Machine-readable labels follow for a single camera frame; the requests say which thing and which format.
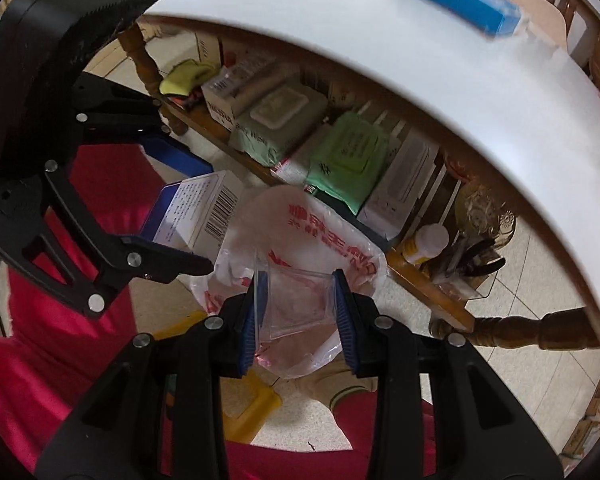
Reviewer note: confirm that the yellow plastic stool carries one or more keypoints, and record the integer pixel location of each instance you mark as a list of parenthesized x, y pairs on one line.
[(252, 402)]

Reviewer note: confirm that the yellow cloth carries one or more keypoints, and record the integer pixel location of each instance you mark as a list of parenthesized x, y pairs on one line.
[(185, 77)]

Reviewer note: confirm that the turned wooden table leg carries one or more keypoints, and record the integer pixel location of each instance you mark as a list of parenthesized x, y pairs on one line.
[(520, 330), (147, 70)]

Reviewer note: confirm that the white plastic bag red print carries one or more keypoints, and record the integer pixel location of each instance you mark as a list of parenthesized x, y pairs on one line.
[(305, 230)]

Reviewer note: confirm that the white pill bottle yellow label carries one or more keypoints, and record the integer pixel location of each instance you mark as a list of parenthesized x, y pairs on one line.
[(427, 242)]

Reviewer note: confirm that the grey wet wipes pack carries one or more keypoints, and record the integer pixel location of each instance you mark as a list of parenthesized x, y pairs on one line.
[(275, 125)]

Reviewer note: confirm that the wooden lower table shelf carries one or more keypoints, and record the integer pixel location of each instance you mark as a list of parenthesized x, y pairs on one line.
[(215, 132)]

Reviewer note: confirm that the red clothing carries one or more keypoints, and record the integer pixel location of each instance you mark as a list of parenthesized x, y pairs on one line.
[(55, 360)]

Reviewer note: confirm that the printed cardboard box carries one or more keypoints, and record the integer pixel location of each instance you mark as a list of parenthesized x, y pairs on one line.
[(592, 425)]

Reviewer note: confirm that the long white box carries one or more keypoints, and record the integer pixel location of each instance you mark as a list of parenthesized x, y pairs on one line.
[(400, 185)]

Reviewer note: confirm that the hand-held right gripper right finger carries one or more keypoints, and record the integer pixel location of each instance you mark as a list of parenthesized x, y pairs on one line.
[(347, 340)]

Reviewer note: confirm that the beige seat cushion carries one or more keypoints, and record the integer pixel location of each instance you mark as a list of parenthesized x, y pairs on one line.
[(537, 7)]

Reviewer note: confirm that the white pack with red print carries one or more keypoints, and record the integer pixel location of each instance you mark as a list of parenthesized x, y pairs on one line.
[(295, 165)]

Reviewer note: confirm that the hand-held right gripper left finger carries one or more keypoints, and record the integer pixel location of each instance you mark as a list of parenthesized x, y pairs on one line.
[(250, 340)]

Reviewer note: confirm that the clear plastic cup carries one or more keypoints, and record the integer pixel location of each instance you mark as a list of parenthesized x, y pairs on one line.
[(300, 305)]

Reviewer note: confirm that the patterned glass dish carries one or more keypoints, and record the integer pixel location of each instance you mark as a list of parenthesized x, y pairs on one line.
[(485, 210)]

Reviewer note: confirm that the blue white box with barcode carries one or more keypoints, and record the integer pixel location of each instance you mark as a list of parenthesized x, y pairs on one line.
[(195, 210)]

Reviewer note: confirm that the white tissue box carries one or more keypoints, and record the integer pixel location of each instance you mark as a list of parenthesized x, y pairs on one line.
[(220, 102)]

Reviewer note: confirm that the green wet wipes pack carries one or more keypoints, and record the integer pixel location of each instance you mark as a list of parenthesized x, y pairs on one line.
[(350, 160)]

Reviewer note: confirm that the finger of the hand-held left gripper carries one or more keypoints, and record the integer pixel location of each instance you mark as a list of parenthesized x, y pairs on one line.
[(180, 157), (180, 262)]

